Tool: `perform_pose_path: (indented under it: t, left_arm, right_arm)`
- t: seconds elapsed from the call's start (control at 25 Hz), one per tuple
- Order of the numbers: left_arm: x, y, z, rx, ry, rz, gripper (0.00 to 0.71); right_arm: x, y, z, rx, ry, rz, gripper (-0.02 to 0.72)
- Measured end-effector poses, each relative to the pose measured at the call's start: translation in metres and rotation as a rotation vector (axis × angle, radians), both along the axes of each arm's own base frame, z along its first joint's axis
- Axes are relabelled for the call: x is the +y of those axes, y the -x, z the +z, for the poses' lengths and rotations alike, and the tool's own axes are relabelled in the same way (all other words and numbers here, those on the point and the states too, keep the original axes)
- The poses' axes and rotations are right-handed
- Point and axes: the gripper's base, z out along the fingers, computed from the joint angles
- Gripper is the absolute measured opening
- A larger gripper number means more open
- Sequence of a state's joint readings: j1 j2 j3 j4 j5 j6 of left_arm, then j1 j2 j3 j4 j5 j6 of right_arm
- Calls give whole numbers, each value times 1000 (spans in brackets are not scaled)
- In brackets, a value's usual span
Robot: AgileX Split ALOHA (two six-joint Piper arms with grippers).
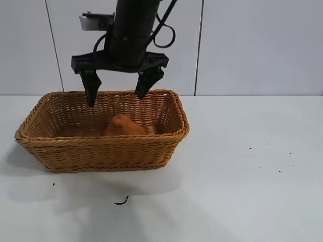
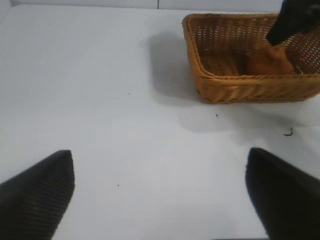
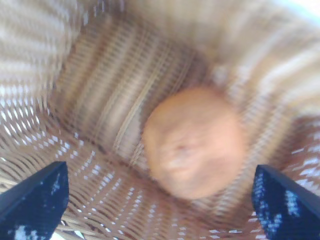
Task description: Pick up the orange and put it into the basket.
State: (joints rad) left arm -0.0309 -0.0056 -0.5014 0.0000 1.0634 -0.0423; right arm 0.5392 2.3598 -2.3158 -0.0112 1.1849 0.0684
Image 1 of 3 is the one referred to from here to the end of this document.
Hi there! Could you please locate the woven wicker basket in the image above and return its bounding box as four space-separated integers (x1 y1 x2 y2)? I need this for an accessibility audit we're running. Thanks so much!
14 88 190 174

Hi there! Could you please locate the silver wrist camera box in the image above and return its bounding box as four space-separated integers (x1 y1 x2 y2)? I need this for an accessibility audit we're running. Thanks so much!
79 11 117 32

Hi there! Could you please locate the small black curled scrap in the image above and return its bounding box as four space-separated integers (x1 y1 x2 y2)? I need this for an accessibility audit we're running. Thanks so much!
114 195 130 205

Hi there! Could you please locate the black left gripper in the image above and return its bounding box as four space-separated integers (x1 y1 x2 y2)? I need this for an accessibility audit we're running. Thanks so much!
71 32 170 108

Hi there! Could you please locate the orange-brown bread piece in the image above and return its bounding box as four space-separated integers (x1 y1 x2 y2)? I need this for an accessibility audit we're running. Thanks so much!
103 114 147 137

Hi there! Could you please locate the short black cable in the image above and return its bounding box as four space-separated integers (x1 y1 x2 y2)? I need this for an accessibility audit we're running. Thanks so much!
92 34 107 60

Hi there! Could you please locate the black looped cable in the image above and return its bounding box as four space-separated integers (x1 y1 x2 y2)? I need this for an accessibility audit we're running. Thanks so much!
148 0 179 49

